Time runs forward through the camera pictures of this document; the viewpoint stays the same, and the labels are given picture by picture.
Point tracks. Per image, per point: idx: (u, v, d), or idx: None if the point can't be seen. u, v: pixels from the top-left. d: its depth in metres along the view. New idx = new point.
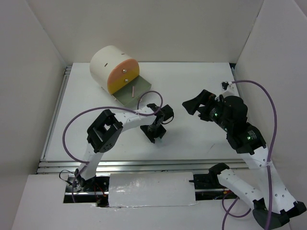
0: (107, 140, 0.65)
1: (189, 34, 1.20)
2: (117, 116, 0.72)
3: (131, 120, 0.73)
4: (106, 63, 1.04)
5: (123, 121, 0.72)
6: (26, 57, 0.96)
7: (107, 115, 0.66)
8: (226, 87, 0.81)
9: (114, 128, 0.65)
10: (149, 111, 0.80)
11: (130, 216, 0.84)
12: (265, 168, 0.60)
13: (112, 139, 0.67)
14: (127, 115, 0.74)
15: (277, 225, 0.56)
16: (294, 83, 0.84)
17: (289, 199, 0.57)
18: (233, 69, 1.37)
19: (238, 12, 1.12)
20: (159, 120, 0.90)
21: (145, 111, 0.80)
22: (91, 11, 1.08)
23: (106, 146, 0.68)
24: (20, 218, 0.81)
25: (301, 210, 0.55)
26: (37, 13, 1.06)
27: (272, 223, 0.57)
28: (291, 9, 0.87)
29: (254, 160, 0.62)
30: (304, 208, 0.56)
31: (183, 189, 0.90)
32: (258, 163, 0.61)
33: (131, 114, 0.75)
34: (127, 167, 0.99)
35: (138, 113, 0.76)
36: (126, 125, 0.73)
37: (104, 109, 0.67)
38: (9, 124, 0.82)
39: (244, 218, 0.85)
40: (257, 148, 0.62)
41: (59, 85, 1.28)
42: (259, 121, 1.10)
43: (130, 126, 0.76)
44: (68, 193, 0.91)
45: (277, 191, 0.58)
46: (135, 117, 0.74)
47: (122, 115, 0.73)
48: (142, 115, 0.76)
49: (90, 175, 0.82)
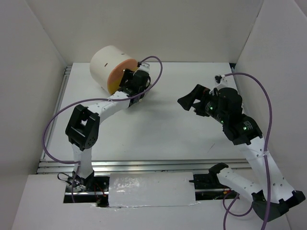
0: (90, 133, 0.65)
1: (188, 34, 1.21)
2: (91, 108, 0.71)
3: (107, 109, 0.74)
4: (105, 63, 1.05)
5: (99, 110, 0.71)
6: (26, 57, 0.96)
7: (81, 110, 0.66)
8: (220, 81, 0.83)
9: (93, 119, 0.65)
10: (122, 96, 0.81)
11: (130, 217, 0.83)
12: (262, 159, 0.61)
13: (93, 132, 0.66)
14: (100, 105, 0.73)
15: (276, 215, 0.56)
16: (294, 82, 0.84)
17: (287, 189, 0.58)
18: (233, 69, 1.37)
19: (238, 11, 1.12)
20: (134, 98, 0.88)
21: (117, 96, 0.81)
22: (91, 12, 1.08)
23: (90, 141, 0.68)
24: (20, 217, 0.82)
25: (300, 199, 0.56)
26: (37, 13, 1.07)
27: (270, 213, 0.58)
28: (291, 8, 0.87)
29: (252, 150, 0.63)
30: (302, 197, 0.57)
31: (182, 188, 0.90)
32: (255, 153, 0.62)
33: (104, 102, 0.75)
34: (125, 166, 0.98)
35: (112, 100, 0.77)
36: (103, 115, 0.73)
37: (76, 106, 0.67)
38: (8, 123, 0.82)
39: (242, 218, 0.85)
40: (254, 138, 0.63)
41: (60, 85, 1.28)
42: (259, 121, 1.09)
43: (108, 114, 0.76)
44: (68, 193, 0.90)
45: (276, 180, 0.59)
46: (109, 104, 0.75)
47: (96, 106, 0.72)
48: (116, 101, 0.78)
49: (87, 174, 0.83)
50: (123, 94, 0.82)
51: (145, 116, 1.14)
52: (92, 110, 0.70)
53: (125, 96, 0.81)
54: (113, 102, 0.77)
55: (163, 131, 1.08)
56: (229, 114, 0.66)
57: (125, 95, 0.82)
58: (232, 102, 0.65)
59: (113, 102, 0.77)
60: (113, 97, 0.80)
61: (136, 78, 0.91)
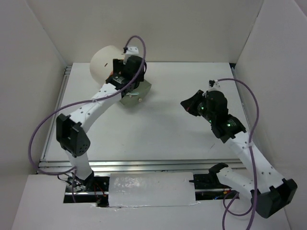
0: (77, 143, 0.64)
1: (189, 34, 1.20)
2: (75, 115, 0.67)
3: (91, 113, 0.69)
4: (105, 63, 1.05)
5: (83, 117, 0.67)
6: (26, 57, 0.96)
7: (62, 121, 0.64)
8: (213, 85, 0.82)
9: (75, 131, 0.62)
10: (110, 89, 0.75)
11: (130, 217, 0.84)
12: (247, 148, 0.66)
13: (79, 142, 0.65)
14: (84, 109, 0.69)
15: (270, 205, 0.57)
16: (294, 82, 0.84)
17: (277, 176, 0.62)
18: (233, 69, 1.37)
19: (238, 11, 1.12)
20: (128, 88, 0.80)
21: (104, 91, 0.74)
22: (91, 11, 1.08)
23: (81, 148, 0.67)
24: (21, 217, 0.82)
25: (291, 185, 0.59)
26: (37, 13, 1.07)
27: (265, 204, 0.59)
28: (292, 8, 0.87)
29: (237, 143, 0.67)
30: (294, 184, 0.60)
31: (182, 188, 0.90)
32: (240, 145, 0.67)
33: (88, 106, 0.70)
34: (126, 167, 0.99)
35: (97, 100, 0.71)
36: (89, 120, 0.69)
37: (57, 117, 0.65)
38: (8, 123, 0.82)
39: (243, 218, 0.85)
40: (238, 132, 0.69)
41: (60, 85, 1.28)
42: (258, 121, 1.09)
43: (95, 115, 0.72)
44: (69, 193, 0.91)
45: (265, 169, 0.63)
46: (94, 107, 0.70)
47: (79, 112, 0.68)
48: (101, 100, 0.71)
49: (87, 174, 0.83)
50: (112, 86, 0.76)
51: (145, 116, 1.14)
52: (75, 118, 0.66)
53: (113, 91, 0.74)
54: (99, 102, 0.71)
55: (163, 131, 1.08)
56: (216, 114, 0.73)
57: (113, 87, 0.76)
58: (218, 102, 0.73)
59: (99, 103, 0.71)
60: (101, 93, 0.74)
61: (129, 64, 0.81)
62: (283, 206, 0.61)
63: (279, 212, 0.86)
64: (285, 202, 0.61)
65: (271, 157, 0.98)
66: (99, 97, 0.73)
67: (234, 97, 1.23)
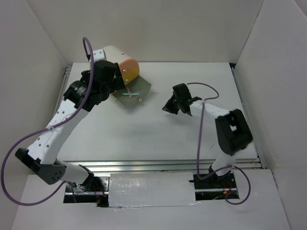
0: (45, 177, 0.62)
1: (188, 34, 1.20)
2: (33, 148, 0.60)
3: (51, 143, 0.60)
4: None
5: (41, 151, 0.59)
6: (26, 58, 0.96)
7: (21, 159, 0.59)
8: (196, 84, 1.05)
9: (37, 167, 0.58)
10: (69, 109, 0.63)
11: (130, 217, 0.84)
12: (199, 104, 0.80)
13: (47, 174, 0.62)
14: (42, 142, 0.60)
15: (226, 136, 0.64)
16: (294, 82, 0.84)
17: (224, 111, 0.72)
18: (233, 69, 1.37)
19: (238, 11, 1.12)
20: (93, 99, 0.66)
21: (63, 112, 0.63)
22: (91, 12, 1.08)
23: (55, 176, 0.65)
24: (21, 217, 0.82)
25: (236, 111, 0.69)
26: (37, 13, 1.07)
27: (225, 141, 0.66)
28: (291, 8, 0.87)
29: (193, 105, 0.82)
30: (239, 111, 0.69)
31: (182, 188, 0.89)
32: (197, 105, 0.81)
33: (45, 136, 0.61)
34: (126, 167, 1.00)
35: (53, 128, 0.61)
36: (51, 152, 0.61)
37: (16, 154, 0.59)
38: (8, 124, 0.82)
39: (242, 219, 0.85)
40: (197, 100, 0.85)
41: (60, 85, 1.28)
42: (259, 121, 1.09)
43: (58, 143, 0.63)
44: (69, 193, 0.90)
45: (213, 110, 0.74)
46: (52, 136, 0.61)
47: (37, 145, 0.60)
48: (60, 127, 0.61)
49: (84, 175, 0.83)
50: (70, 104, 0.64)
51: (145, 116, 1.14)
52: (34, 153, 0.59)
53: (72, 112, 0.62)
54: (57, 129, 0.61)
55: (163, 131, 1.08)
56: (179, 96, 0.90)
57: (73, 105, 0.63)
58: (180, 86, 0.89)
59: (57, 130, 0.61)
60: (59, 116, 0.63)
61: (97, 71, 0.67)
62: (246, 140, 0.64)
63: (279, 212, 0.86)
64: (245, 133, 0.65)
65: (271, 157, 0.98)
66: (57, 121, 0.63)
67: (234, 96, 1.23)
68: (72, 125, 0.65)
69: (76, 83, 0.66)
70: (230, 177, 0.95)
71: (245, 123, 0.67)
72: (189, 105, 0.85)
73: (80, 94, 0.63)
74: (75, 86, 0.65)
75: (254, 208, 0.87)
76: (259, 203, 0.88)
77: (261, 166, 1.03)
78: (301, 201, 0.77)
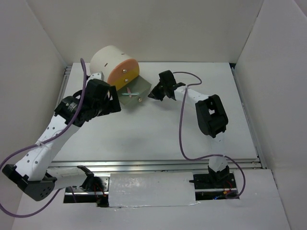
0: (33, 194, 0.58)
1: (188, 34, 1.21)
2: (22, 164, 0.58)
3: (40, 160, 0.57)
4: (105, 63, 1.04)
5: (29, 167, 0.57)
6: (26, 58, 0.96)
7: (9, 177, 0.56)
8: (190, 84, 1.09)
9: (24, 184, 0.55)
10: (59, 124, 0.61)
11: (130, 216, 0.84)
12: (183, 90, 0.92)
13: (35, 191, 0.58)
14: (30, 157, 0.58)
15: (204, 119, 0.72)
16: (294, 82, 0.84)
17: (203, 96, 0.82)
18: (233, 69, 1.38)
19: (238, 12, 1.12)
20: (84, 115, 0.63)
21: (53, 127, 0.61)
22: (91, 12, 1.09)
23: (43, 192, 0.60)
24: (20, 217, 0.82)
25: (214, 97, 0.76)
26: (37, 13, 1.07)
27: (203, 122, 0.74)
28: (291, 8, 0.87)
29: (177, 90, 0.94)
30: (217, 97, 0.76)
31: (182, 188, 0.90)
32: (181, 91, 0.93)
33: (34, 152, 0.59)
34: (125, 167, 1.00)
35: (42, 143, 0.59)
36: (39, 168, 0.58)
37: (4, 171, 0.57)
38: (8, 124, 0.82)
39: (242, 219, 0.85)
40: (181, 86, 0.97)
41: (60, 85, 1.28)
42: (259, 121, 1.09)
43: (48, 160, 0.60)
44: (69, 193, 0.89)
45: (195, 95, 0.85)
46: (41, 152, 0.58)
47: (25, 162, 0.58)
48: (49, 143, 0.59)
49: (83, 177, 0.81)
50: (61, 119, 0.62)
51: (145, 116, 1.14)
52: (23, 169, 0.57)
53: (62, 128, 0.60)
54: (46, 144, 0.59)
55: (163, 131, 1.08)
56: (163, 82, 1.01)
57: (64, 120, 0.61)
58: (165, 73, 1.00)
59: (47, 145, 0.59)
60: (49, 131, 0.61)
61: (90, 88, 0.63)
62: (222, 121, 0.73)
63: (279, 212, 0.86)
64: (221, 117, 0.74)
65: (271, 157, 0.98)
66: (47, 137, 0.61)
67: (234, 96, 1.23)
68: (62, 139, 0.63)
69: (68, 98, 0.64)
70: (230, 177, 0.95)
71: (221, 106, 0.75)
72: (174, 91, 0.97)
73: (71, 110, 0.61)
74: (66, 101, 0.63)
75: (253, 208, 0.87)
76: (259, 203, 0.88)
77: (261, 165, 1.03)
78: (301, 201, 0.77)
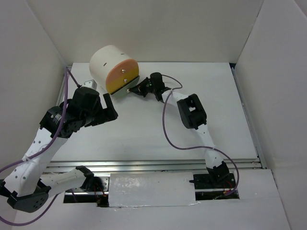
0: (24, 208, 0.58)
1: (188, 34, 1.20)
2: (9, 180, 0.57)
3: (28, 175, 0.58)
4: (104, 63, 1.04)
5: (17, 183, 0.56)
6: (26, 58, 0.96)
7: None
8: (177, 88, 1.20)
9: (13, 201, 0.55)
10: (45, 138, 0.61)
11: (130, 216, 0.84)
12: (168, 92, 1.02)
13: (27, 205, 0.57)
14: (18, 173, 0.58)
15: (185, 115, 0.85)
16: (295, 82, 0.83)
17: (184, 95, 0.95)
18: (233, 69, 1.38)
19: (238, 11, 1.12)
20: (71, 126, 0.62)
21: (39, 142, 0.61)
22: (91, 12, 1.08)
23: (36, 203, 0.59)
24: (20, 218, 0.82)
25: (193, 96, 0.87)
26: (37, 13, 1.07)
27: (185, 119, 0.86)
28: (291, 8, 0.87)
29: (163, 94, 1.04)
30: (196, 95, 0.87)
31: (182, 189, 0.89)
32: (165, 93, 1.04)
33: (21, 167, 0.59)
34: (125, 167, 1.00)
35: (28, 158, 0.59)
36: (28, 184, 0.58)
37: None
38: (8, 125, 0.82)
39: (242, 219, 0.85)
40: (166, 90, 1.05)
41: (60, 85, 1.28)
42: (259, 121, 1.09)
43: (37, 175, 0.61)
44: (68, 193, 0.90)
45: (177, 95, 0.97)
46: (27, 166, 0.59)
47: (13, 178, 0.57)
48: (36, 158, 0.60)
49: (82, 179, 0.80)
50: (47, 132, 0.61)
51: (145, 116, 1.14)
52: (11, 185, 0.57)
53: (47, 142, 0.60)
54: (33, 160, 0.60)
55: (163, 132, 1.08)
56: (155, 86, 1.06)
57: (49, 133, 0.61)
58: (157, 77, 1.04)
59: (34, 161, 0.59)
60: (35, 145, 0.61)
61: (78, 98, 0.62)
62: (201, 116, 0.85)
63: (279, 212, 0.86)
64: (201, 112, 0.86)
65: (271, 157, 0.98)
66: (34, 151, 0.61)
67: (234, 96, 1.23)
68: (49, 153, 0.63)
69: (54, 109, 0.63)
70: (230, 177, 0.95)
71: (200, 103, 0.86)
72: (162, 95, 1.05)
73: (57, 122, 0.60)
74: (52, 112, 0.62)
75: (253, 207, 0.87)
76: (259, 203, 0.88)
77: (261, 165, 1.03)
78: (301, 201, 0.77)
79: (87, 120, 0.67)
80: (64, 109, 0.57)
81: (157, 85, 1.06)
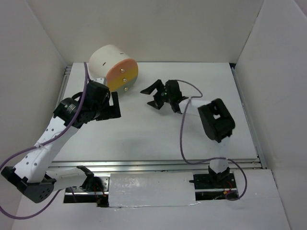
0: (32, 196, 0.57)
1: (188, 34, 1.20)
2: (20, 166, 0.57)
3: (39, 162, 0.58)
4: (104, 63, 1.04)
5: (28, 169, 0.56)
6: (27, 58, 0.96)
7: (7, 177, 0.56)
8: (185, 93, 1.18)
9: (23, 186, 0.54)
10: (58, 126, 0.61)
11: (130, 216, 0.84)
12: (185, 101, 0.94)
13: (33, 194, 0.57)
14: (29, 159, 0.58)
15: (209, 123, 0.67)
16: (295, 82, 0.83)
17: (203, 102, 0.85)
18: (233, 69, 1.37)
19: (238, 11, 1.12)
20: (83, 117, 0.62)
21: (52, 129, 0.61)
22: (91, 12, 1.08)
23: (42, 193, 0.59)
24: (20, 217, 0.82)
25: (217, 101, 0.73)
26: (37, 13, 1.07)
27: (209, 128, 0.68)
28: (291, 8, 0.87)
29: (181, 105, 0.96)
30: (220, 100, 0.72)
31: (182, 188, 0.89)
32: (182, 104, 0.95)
33: (33, 154, 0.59)
34: (125, 167, 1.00)
35: (41, 145, 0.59)
36: (38, 171, 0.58)
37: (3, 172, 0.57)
38: (9, 124, 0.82)
39: (242, 218, 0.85)
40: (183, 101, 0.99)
41: (60, 85, 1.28)
42: (259, 121, 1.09)
43: (47, 163, 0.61)
44: (69, 193, 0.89)
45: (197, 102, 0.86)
46: (39, 154, 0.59)
47: (24, 164, 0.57)
48: (49, 144, 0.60)
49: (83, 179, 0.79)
50: (60, 120, 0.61)
51: (145, 116, 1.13)
52: (21, 171, 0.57)
53: (60, 130, 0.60)
54: (46, 146, 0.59)
55: (163, 132, 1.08)
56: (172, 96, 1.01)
57: (62, 122, 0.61)
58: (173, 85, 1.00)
59: (46, 147, 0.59)
60: (48, 133, 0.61)
61: (90, 90, 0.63)
62: (229, 125, 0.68)
63: (279, 212, 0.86)
64: (228, 120, 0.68)
65: (271, 157, 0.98)
66: (46, 138, 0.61)
67: (234, 96, 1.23)
68: (61, 141, 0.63)
69: (67, 100, 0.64)
70: (230, 177, 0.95)
71: (226, 109, 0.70)
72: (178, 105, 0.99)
73: (70, 111, 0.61)
74: (65, 103, 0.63)
75: (253, 207, 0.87)
76: (259, 203, 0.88)
77: (261, 165, 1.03)
78: (301, 201, 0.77)
79: (96, 113, 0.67)
80: (81, 101, 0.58)
81: (174, 94, 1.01)
